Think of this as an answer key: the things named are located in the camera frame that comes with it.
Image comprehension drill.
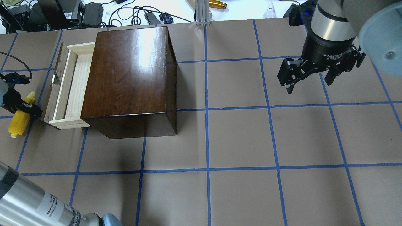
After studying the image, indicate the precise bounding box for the dark wooden drawer box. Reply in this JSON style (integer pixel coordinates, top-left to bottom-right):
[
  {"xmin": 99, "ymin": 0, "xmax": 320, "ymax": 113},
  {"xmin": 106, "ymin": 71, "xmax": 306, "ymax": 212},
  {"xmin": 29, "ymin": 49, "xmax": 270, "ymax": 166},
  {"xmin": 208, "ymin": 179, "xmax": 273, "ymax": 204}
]
[{"xmin": 80, "ymin": 27, "xmax": 177, "ymax": 139}]

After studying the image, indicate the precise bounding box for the yellow toy corn cob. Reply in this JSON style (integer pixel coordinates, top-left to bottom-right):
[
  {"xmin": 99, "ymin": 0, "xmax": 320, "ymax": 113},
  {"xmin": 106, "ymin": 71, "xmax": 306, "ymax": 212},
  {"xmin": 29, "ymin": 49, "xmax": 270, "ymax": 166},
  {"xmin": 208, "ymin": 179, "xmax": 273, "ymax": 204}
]
[{"xmin": 8, "ymin": 91, "xmax": 36, "ymax": 138}]

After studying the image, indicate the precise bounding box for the white light bulb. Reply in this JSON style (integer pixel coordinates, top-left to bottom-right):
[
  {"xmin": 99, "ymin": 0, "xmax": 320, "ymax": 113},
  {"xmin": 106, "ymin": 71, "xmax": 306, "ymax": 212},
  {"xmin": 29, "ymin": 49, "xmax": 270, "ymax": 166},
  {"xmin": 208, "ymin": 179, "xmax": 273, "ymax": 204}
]
[{"xmin": 263, "ymin": 0, "xmax": 277, "ymax": 19}]

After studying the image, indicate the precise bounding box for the black power adapter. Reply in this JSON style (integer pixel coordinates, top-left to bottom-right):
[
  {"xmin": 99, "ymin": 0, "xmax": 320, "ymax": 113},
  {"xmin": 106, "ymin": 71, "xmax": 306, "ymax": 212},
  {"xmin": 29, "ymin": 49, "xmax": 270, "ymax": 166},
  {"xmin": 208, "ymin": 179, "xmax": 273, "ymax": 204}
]
[{"xmin": 82, "ymin": 3, "xmax": 103, "ymax": 25}]

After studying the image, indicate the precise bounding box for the brown paper table mat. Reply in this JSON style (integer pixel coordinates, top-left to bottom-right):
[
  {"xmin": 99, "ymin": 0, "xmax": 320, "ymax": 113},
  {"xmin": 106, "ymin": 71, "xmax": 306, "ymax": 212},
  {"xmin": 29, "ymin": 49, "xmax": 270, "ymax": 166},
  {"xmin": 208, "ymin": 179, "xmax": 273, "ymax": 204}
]
[{"xmin": 1, "ymin": 18, "xmax": 402, "ymax": 226}]

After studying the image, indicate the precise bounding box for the aluminium frame post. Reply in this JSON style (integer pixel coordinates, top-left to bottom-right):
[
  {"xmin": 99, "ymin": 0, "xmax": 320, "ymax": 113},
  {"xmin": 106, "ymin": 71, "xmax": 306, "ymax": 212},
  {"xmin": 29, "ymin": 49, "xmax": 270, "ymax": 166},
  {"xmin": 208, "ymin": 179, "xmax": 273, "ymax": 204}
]
[{"xmin": 195, "ymin": 0, "xmax": 211, "ymax": 26}]

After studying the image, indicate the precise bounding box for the black laptop power brick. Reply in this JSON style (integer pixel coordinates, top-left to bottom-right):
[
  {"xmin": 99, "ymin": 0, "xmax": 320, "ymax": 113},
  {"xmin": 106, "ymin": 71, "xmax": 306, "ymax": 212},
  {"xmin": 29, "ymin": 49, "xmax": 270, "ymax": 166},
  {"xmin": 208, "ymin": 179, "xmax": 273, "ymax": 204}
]
[{"xmin": 144, "ymin": 12, "xmax": 162, "ymax": 25}]

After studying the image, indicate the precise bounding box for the light wood drawer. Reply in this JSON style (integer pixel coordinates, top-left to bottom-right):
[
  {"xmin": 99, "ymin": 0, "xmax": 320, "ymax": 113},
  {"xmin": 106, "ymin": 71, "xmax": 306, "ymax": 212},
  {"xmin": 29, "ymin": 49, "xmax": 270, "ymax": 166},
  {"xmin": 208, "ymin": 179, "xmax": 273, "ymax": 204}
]
[{"xmin": 41, "ymin": 42, "xmax": 95, "ymax": 130}]

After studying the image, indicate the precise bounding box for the wrist camera black blue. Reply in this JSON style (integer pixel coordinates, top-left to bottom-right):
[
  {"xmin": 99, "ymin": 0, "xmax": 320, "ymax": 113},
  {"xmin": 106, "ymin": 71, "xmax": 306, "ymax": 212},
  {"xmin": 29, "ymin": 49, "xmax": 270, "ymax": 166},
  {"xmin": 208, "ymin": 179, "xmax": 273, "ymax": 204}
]
[{"xmin": 283, "ymin": 0, "xmax": 318, "ymax": 27}]

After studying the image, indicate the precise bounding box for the gold metal tool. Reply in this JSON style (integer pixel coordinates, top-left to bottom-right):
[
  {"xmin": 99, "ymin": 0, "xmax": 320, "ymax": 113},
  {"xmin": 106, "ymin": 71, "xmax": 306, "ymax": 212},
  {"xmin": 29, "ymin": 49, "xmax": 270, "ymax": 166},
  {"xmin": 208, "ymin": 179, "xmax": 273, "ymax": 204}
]
[{"xmin": 209, "ymin": 0, "xmax": 227, "ymax": 10}]

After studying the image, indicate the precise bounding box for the black gripper working arm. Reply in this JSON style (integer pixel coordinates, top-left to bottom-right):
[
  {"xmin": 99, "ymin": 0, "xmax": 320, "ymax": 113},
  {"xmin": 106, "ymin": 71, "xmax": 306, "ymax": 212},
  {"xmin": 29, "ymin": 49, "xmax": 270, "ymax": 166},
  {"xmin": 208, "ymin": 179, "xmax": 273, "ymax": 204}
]
[{"xmin": 0, "ymin": 83, "xmax": 43, "ymax": 117}]

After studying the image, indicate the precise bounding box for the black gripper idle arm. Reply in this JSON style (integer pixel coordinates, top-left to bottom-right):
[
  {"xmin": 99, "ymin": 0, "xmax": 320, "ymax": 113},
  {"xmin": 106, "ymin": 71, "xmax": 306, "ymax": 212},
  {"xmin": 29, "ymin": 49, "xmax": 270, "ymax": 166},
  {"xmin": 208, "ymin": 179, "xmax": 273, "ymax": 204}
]
[{"xmin": 277, "ymin": 33, "xmax": 366, "ymax": 94}]

